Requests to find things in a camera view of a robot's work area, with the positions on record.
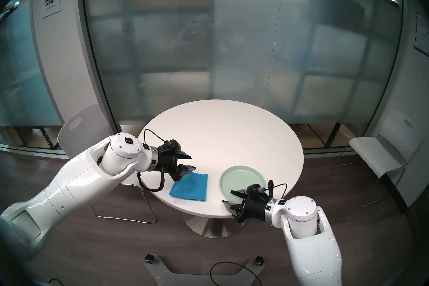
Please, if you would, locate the black floor cable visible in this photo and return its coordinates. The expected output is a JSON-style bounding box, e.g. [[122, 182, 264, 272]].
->
[[209, 261, 262, 286]]

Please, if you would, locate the black corrugated cable loop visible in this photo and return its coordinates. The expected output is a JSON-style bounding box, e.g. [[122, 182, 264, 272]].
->
[[136, 171, 166, 193]]

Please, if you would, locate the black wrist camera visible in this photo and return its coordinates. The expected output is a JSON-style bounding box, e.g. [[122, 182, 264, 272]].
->
[[159, 139, 182, 154], [246, 184, 267, 201]]

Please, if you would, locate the steel table pedestal base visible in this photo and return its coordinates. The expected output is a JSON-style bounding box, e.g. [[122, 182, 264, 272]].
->
[[183, 213, 248, 239]]

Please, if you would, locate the white chair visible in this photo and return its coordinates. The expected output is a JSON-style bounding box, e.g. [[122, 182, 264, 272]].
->
[[57, 103, 157, 224], [340, 108, 423, 209]]

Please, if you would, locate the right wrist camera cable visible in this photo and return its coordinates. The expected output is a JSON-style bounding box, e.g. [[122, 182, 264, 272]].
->
[[267, 180, 288, 204]]

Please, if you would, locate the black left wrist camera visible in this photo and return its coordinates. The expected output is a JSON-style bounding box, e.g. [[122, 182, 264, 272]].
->
[[159, 139, 182, 154]]

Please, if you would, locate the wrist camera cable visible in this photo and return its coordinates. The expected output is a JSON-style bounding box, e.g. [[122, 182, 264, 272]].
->
[[267, 180, 288, 204], [144, 128, 168, 143]]

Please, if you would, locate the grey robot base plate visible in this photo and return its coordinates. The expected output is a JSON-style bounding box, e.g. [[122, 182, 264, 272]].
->
[[145, 255, 265, 286]]

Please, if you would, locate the pale green round plate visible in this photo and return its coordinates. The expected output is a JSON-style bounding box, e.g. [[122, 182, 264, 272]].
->
[[220, 165, 266, 205]]

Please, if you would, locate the blue microfiber napkin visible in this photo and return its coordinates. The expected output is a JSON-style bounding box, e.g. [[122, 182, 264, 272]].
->
[[169, 173, 208, 202]]

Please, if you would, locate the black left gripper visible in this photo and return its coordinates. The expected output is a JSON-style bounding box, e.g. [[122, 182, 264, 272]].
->
[[156, 150, 197, 182]]

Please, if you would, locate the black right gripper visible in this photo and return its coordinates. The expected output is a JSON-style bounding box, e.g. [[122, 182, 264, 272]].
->
[[222, 189, 269, 224]]

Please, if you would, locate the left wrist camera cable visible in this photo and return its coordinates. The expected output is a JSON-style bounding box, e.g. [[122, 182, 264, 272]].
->
[[144, 128, 168, 143]]

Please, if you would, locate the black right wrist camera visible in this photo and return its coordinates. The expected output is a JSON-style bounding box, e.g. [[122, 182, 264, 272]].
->
[[246, 184, 267, 201]]

